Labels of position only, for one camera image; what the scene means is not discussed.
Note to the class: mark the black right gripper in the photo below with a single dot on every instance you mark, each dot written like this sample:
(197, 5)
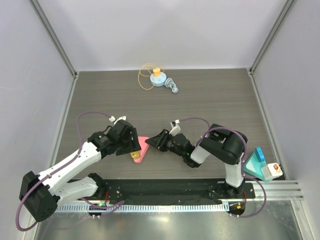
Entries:
(164, 140)

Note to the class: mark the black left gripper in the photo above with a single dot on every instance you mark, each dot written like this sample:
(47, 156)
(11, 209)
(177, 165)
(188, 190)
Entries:
(134, 144)

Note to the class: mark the yellow cube plug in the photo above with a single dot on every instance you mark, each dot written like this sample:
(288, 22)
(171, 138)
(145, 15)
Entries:
(135, 155)

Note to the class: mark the pink triangular power socket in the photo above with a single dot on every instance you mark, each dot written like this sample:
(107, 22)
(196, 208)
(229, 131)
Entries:
(144, 149)

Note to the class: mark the teal triangular power socket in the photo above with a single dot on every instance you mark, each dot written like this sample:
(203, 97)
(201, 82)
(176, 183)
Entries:
(253, 167)

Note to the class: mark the blue plug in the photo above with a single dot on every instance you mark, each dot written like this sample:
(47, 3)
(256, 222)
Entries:
(259, 154)

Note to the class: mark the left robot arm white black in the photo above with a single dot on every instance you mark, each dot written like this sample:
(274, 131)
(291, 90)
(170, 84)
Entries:
(41, 194)

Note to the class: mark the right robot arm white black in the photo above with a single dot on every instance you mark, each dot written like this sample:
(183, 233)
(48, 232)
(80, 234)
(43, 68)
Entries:
(226, 144)

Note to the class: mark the white cube plug with sticker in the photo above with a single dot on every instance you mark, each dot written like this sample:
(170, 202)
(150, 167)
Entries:
(271, 171)

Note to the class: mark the round light blue power strip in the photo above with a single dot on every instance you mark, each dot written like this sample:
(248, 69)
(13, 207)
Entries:
(158, 81)

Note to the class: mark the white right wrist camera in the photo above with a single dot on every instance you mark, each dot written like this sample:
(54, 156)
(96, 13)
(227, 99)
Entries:
(175, 127)

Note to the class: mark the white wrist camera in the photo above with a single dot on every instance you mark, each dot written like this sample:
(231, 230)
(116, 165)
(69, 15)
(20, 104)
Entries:
(175, 127)
(114, 120)

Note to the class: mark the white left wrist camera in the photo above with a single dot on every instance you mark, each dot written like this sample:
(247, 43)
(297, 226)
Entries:
(114, 120)

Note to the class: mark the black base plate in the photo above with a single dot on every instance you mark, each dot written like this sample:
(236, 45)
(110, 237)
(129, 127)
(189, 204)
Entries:
(205, 187)

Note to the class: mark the slotted cable duct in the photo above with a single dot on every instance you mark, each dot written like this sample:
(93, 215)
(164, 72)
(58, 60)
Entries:
(83, 207)

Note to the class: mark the aluminium frame rail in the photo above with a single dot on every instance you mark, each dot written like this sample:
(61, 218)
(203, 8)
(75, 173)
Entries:
(52, 35)

